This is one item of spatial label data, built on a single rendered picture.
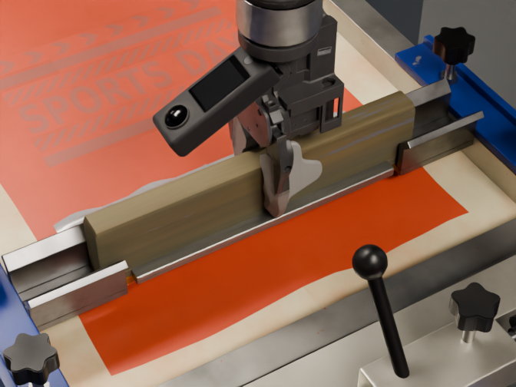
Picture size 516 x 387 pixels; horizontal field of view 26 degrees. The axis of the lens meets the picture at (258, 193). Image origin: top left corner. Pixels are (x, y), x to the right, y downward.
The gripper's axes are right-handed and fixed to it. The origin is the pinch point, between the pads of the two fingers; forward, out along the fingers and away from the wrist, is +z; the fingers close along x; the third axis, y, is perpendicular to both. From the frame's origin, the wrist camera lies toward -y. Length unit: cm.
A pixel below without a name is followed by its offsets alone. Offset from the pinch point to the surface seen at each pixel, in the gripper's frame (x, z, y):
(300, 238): -3.2, 5.3, 3.3
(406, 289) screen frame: -16.4, 1.8, 6.7
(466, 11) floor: 117, 101, 134
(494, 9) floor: 114, 101, 141
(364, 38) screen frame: 18.3, 2.6, 25.5
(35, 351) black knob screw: -10.8, -5.1, -27.3
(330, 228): -3.6, 5.3, 6.7
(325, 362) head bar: -22.7, -3.3, -6.6
